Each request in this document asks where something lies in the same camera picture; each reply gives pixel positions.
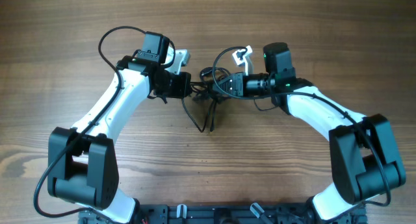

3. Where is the black thin USB cable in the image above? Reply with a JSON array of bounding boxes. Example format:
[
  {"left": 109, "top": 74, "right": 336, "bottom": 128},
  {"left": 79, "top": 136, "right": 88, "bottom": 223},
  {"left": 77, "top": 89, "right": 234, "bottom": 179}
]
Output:
[{"left": 181, "top": 97, "right": 219, "bottom": 133}]

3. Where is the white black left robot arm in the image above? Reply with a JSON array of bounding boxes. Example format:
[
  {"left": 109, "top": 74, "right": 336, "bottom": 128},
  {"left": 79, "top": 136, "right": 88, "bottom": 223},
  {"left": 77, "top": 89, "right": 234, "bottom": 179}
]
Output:
[{"left": 42, "top": 32, "right": 190, "bottom": 223}]

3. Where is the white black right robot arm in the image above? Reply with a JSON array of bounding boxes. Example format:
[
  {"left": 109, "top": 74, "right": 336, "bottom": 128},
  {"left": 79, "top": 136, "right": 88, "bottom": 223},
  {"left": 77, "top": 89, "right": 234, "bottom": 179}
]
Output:
[{"left": 211, "top": 42, "right": 406, "bottom": 223}]

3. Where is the black left camera cable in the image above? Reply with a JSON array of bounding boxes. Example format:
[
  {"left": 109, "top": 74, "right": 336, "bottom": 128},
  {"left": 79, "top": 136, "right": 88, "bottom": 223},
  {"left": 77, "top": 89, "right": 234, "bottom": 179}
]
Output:
[{"left": 33, "top": 25, "right": 176, "bottom": 218}]

